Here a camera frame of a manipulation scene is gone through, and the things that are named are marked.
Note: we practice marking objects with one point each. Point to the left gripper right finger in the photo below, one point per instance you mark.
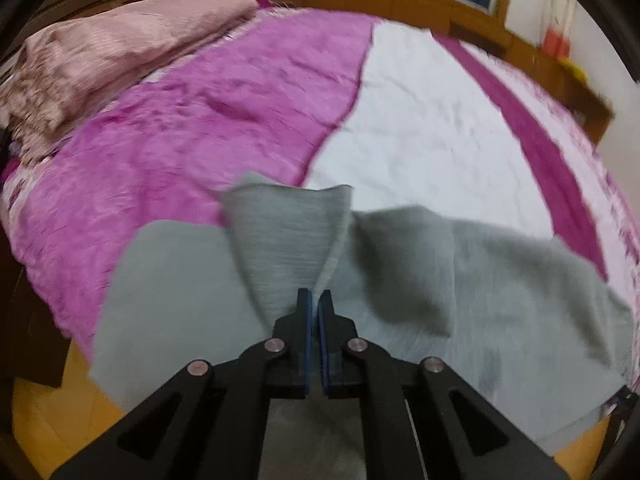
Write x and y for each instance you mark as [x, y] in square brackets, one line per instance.
[339, 376]

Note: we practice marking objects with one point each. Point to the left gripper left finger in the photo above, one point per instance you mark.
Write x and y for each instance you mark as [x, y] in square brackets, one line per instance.
[290, 377]

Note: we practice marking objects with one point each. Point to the grey knitted pants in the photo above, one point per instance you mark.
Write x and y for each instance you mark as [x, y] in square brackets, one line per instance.
[475, 344]

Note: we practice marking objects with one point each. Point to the purple and white bedspread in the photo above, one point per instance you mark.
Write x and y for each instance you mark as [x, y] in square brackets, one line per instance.
[314, 99]

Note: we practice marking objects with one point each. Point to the wooden low cabinet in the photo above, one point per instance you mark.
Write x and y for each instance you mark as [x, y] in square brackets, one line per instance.
[457, 20]

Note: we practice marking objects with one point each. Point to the pink folded quilt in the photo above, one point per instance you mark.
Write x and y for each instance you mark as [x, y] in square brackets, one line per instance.
[69, 70]

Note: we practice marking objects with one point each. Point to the yellow object on cabinet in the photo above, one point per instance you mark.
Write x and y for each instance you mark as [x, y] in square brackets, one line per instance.
[575, 70]

